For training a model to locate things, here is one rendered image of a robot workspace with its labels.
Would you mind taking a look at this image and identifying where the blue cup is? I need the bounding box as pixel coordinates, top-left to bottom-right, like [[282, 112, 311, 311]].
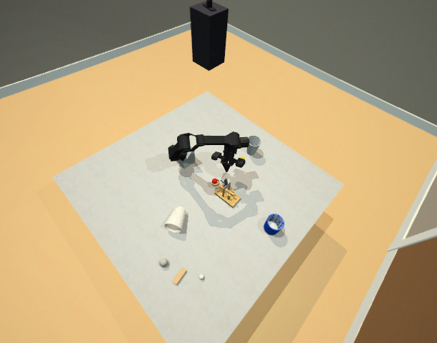
[[263, 214, 284, 235]]

